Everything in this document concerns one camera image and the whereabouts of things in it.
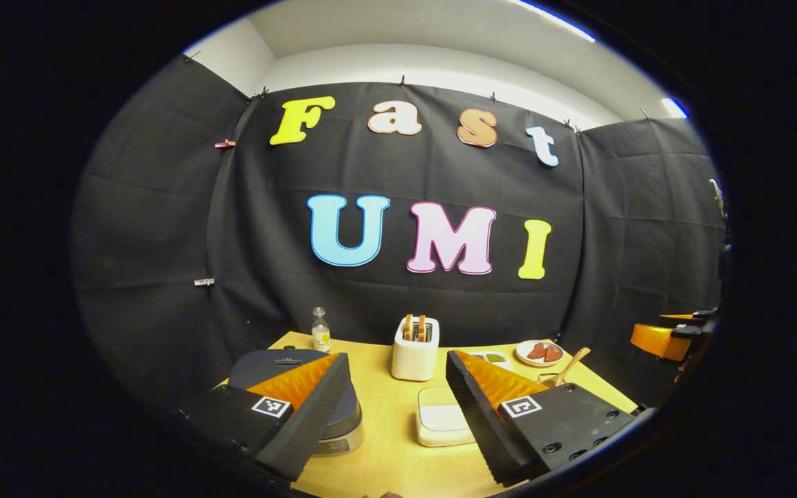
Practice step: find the white round plate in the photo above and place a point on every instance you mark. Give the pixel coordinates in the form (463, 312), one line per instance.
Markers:
(521, 356)

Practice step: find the white toaster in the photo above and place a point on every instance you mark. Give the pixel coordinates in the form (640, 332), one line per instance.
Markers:
(414, 360)

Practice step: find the glass bottle with yellow label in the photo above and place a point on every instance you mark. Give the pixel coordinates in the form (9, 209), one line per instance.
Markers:
(320, 337)

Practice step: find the toasted bread slice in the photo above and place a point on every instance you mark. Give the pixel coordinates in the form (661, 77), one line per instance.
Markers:
(422, 328)
(407, 328)

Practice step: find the black silver rice cooker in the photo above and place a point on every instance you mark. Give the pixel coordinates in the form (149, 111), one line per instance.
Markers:
(350, 422)

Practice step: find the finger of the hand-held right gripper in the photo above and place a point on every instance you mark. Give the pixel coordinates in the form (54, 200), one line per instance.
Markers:
(658, 341)
(682, 317)

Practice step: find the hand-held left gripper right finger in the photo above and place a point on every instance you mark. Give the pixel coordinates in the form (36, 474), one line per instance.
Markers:
(478, 418)

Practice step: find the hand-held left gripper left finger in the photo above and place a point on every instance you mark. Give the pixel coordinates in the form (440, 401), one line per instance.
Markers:
(312, 418)

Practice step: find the wooden spoon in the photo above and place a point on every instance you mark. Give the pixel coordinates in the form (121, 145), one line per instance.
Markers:
(573, 363)

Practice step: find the black backdrop cloth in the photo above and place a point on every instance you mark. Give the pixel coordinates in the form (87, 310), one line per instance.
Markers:
(156, 221)

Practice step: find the white divided dish of beans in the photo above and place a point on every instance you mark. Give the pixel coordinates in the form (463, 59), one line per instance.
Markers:
(494, 357)

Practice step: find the clear container of rice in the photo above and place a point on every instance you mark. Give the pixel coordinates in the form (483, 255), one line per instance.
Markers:
(440, 418)

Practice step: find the red meat piece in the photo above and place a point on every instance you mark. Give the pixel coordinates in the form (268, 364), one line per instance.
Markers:
(537, 351)
(553, 353)

